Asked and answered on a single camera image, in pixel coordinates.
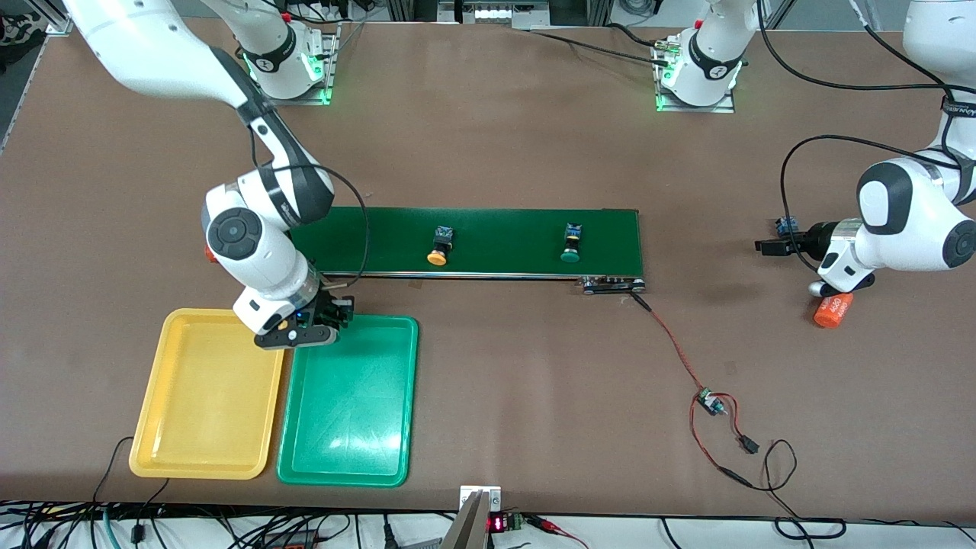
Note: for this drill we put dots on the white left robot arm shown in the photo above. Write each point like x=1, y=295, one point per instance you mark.
x=915, y=221

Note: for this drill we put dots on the black power plug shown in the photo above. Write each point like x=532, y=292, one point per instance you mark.
x=389, y=534

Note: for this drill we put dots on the dark patterned bundle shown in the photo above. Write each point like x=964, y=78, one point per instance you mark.
x=19, y=38

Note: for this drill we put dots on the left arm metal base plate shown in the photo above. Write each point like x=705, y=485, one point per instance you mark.
x=686, y=109

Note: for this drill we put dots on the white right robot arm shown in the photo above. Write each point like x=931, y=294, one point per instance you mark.
x=252, y=244

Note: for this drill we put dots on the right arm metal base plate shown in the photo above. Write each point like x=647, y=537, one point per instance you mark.
x=290, y=101

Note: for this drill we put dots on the grey metal beam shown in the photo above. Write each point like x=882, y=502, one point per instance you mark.
x=465, y=530

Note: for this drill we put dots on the red clip lead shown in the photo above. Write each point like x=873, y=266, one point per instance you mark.
x=550, y=524

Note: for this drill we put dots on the green plastic tray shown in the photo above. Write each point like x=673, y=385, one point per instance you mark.
x=351, y=427

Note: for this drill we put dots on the orange cylinder white print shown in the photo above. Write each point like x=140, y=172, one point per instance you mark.
x=833, y=311
x=208, y=252

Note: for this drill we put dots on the white light bar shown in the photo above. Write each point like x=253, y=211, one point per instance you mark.
x=496, y=11

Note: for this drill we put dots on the small green circuit board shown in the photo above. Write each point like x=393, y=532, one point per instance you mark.
x=709, y=402

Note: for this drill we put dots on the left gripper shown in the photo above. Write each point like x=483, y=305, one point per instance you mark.
x=814, y=237

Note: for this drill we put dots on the yellow plastic tray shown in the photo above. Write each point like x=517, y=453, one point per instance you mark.
x=206, y=412

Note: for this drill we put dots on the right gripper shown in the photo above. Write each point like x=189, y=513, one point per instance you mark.
x=333, y=307

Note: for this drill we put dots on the silver mounting plate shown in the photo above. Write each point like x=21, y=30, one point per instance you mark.
x=480, y=494

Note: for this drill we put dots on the red LED display module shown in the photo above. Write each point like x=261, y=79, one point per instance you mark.
x=497, y=524

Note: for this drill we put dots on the yellow push button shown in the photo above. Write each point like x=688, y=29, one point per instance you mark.
x=787, y=226
x=436, y=258

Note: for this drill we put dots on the green conveyor belt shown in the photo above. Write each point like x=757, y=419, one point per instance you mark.
x=614, y=236

